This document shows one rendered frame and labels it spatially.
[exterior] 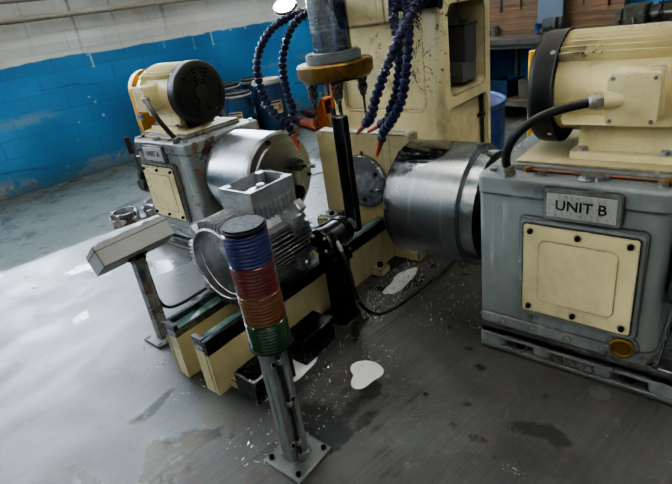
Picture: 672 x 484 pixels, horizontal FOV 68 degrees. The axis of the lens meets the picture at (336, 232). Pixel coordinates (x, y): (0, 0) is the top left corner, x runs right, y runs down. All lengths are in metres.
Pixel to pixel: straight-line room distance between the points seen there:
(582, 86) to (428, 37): 0.51
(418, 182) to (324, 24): 0.42
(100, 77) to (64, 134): 0.79
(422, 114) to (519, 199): 0.52
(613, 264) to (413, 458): 0.43
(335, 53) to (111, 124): 5.76
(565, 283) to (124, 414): 0.84
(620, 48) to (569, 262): 0.33
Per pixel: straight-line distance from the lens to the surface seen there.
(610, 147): 0.90
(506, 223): 0.90
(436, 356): 1.03
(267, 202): 1.01
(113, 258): 1.11
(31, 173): 6.65
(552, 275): 0.90
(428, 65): 1.30
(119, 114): 6.81
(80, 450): 1.07
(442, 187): 0.97
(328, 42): 1.18
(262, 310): 0.67
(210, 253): 1.10
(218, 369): 1.01
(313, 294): 1.14
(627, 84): 0.81
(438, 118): 1.31
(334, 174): 1.40
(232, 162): 1.37
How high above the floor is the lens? 1.45
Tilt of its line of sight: 25 degrees down
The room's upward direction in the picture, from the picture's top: 9 degrees counter-clockwise
